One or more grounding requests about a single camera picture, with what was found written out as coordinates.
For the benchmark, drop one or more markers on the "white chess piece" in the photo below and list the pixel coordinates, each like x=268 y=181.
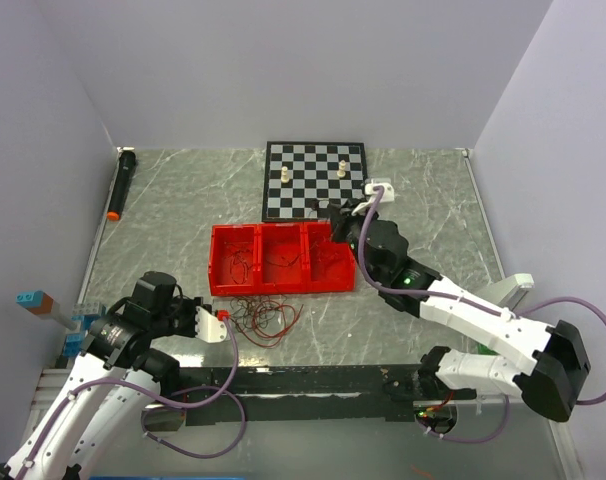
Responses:
x=341 y=171
x=284 y=175

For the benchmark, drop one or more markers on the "black and grey chessboard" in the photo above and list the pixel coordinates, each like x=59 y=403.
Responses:
x=313 y=175

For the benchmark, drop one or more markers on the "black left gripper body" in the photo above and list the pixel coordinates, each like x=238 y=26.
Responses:
x=179 y=318

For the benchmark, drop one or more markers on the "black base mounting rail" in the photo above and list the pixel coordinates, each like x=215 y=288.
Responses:
x=390 y=392

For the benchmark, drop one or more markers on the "white chess piece left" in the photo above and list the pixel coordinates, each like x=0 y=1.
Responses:
x=284 y=175

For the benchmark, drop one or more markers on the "red three-compartment plastic tray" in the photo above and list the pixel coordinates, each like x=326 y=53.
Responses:
x=278 y=258

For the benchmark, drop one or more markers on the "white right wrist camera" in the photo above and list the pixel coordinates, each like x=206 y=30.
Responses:
x=374 y=188

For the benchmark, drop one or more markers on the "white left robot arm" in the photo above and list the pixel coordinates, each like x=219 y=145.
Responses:
x=116 y=374

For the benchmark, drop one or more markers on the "white chess piece right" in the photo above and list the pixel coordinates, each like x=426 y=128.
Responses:
x=341 y=171

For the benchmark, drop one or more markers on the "blue and brown toy block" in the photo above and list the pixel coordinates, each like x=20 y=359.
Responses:
x=36 y=302

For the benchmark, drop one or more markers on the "black marker with orange cap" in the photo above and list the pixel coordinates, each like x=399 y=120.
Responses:
x=127 y=165

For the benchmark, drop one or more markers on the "grey and blue toy block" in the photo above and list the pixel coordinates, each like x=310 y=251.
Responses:
x=87 y=312

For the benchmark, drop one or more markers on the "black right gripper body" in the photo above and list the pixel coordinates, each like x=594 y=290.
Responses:
x=349 y=228

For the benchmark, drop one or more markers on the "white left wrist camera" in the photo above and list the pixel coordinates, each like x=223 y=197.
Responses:
x=209 y=328

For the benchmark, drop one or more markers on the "green small toy block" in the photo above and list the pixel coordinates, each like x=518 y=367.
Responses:
x=484 y=350

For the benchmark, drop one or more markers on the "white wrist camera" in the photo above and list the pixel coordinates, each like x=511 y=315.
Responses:
x=209 y=328
x=374 y=188

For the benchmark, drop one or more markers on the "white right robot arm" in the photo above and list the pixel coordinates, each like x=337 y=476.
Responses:
x=544 y=365

